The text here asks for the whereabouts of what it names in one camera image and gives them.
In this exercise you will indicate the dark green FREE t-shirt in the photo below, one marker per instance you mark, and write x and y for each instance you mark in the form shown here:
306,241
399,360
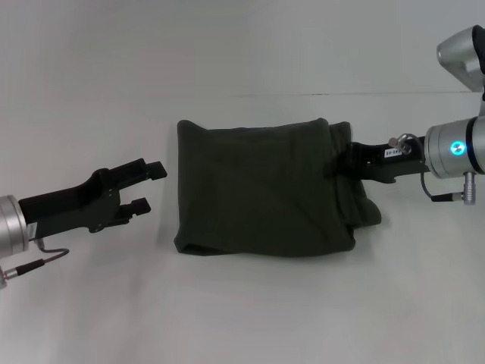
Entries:
265,189

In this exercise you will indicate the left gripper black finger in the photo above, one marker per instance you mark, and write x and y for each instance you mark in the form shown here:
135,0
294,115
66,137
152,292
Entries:
140,170
134,208

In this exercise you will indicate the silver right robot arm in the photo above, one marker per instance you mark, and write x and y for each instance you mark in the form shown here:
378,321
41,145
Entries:
462,113

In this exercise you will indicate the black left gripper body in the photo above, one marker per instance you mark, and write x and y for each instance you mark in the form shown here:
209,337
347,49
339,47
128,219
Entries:
68,206

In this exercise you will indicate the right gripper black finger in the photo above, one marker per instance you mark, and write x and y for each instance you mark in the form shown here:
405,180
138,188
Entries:
337,163

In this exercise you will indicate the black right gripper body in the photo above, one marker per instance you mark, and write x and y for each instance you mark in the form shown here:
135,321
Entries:
386,159

